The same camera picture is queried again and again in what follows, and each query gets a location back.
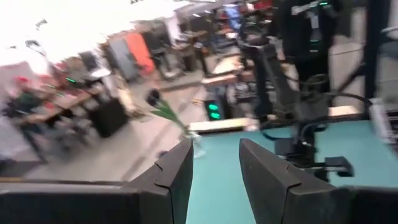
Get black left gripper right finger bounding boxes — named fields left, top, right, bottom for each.
left=238, top=138, right=352, bottom=224

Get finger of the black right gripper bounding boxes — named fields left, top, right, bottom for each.
left=275, top=138, right=295, bottom=156
left=325, top=156, right=354, bottom=177

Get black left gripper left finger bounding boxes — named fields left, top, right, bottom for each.
left=123, top=138, right=194, bottom=224

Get black artificial tulip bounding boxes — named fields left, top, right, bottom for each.
left=146, top=89, right=193, bottom=138

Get clear diamond-cut glass vase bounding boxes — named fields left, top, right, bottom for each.
left=186, top=130, right=206, bottom=159

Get green table mat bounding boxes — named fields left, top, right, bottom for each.
left=185, top=119, right=398, bottom=224

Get black box green lights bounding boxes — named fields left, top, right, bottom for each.
left=203, top=99, right=223, bottom=122

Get black equipment case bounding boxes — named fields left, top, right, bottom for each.
left=88, top=98, right=130, bottom=139

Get orange fabric panel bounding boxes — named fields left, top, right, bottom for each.
left=126, top=30, right=156, bottom=75

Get black aluminium rig frame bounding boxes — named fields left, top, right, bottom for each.
left=364, top=0, right=384, bottom=105

